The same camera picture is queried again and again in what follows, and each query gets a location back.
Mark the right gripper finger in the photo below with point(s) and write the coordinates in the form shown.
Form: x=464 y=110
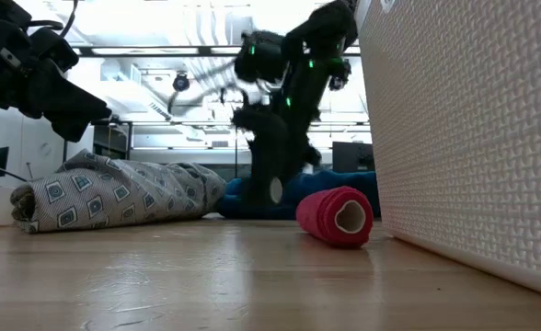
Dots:
x=270 y=165

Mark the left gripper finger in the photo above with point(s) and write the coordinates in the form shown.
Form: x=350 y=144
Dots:
x=68 y=110

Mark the dark blue scrub cloth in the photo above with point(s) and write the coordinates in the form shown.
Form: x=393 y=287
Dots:
x=325 y=184

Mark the red bandage roll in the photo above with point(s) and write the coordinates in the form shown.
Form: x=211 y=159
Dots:
x=321 y=216

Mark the grey patterned gown cloth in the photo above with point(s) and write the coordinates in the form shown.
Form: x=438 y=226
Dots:
x=123 y=193

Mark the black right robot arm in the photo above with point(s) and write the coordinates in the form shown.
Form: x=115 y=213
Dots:
x=316 y=27

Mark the large white woven-texture bin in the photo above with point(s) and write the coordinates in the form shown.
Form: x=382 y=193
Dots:
x=473 y=138

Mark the black ceiling spotlight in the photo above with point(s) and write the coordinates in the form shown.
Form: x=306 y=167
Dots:
x=180 y=83
x=337 y=83

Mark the black monitor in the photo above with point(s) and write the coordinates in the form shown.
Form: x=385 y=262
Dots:
x=353 y=158

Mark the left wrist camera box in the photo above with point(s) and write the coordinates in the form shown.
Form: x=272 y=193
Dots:
x=54 y=48

